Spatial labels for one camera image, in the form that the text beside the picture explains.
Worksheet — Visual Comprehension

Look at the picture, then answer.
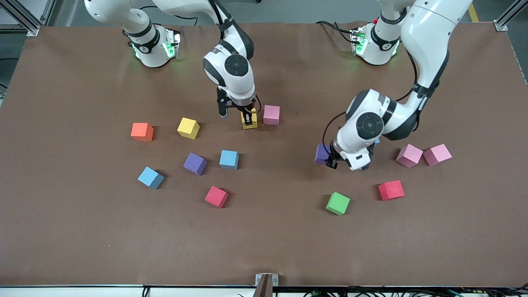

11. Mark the yellow foam block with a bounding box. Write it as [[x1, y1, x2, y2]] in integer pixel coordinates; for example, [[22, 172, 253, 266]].
[[241, 108, 258, 130], [177, 118, 200, 140]]

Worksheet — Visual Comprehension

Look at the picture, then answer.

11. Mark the purple foam block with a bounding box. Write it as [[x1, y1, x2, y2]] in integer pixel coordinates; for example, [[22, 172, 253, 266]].
[[315, 143, 333, 165], [183, 153, 208, 176]]

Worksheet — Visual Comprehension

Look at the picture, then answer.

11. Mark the pink foam block with mark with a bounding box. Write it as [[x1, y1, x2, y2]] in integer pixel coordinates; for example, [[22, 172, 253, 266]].
[[263, 105, 281, 126]]

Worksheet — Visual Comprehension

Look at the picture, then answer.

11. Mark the green foam block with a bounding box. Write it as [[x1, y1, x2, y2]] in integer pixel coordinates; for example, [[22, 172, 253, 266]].
[[325, 192, 351, 216]]

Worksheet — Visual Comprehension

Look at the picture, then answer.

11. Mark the red foam block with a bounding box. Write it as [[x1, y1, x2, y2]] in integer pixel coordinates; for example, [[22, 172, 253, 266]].
[[205, 186, 229, 209], [378, 180, 405, 201]]

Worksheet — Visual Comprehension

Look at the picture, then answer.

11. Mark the brown table mat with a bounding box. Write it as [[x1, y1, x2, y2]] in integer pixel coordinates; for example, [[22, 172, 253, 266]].
[[0, 21, 528, 288]]

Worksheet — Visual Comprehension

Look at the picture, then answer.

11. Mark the orange foam block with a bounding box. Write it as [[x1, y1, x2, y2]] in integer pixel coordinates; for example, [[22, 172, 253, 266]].
[[131, 123, 154, 142]]

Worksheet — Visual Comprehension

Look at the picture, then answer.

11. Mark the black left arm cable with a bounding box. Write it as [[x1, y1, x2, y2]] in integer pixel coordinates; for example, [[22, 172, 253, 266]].
[[323, 111, 351, 157]]

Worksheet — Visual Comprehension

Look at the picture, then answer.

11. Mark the black left base cable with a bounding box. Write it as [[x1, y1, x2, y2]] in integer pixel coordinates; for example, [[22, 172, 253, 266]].
[[316, 20, 357, 44]]

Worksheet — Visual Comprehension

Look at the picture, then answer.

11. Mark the metal edge bracket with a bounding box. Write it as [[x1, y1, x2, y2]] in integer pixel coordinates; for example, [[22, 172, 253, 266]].
[[255, 273, 279, 297]]

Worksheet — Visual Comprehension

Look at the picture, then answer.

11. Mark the aluminium frame post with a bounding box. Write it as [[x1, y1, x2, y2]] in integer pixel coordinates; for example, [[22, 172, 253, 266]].
[[494, 0, 528, 32], [0, 0, 56, 37]]

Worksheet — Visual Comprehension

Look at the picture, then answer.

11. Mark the white table edge rail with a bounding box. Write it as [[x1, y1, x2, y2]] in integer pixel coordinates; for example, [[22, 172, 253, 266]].
[[0, 285, 528, 297]]

